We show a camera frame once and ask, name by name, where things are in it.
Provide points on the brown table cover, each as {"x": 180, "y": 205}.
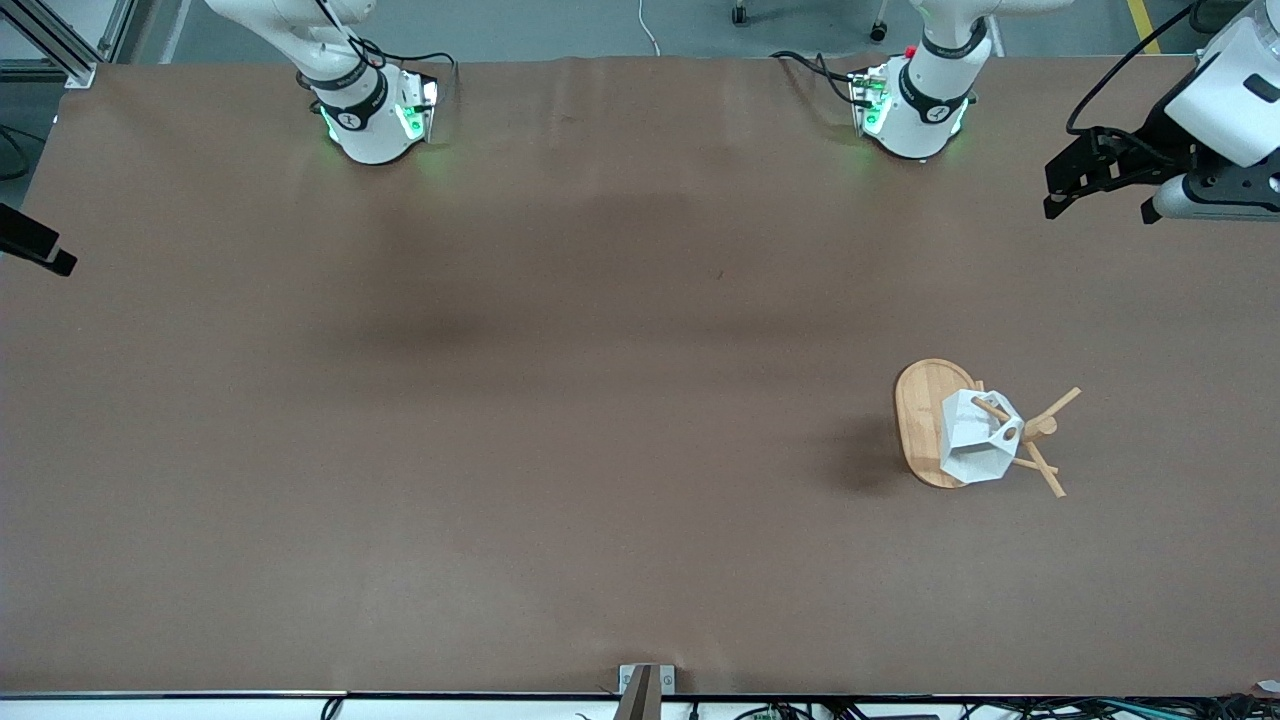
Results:
{"x": 640, "y": 450}

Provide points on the white faceted cup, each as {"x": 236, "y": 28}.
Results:
{"x": 975, "y": 440}

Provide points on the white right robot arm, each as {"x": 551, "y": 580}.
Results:
{"x": 370, "y": 130}

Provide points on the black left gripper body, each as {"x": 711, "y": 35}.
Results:
{"x": 1153, "y": 142}

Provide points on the aluminium frame profile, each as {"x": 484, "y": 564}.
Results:
{"x": 60, "y": 50}

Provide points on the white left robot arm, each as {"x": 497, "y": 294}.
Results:
{"x": 925, "y": 110}

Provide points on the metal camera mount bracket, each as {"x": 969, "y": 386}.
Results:
{"x": 645, "y": 685}

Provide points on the wooden cup rack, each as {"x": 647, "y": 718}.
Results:
{"x": 915, "y": 420}

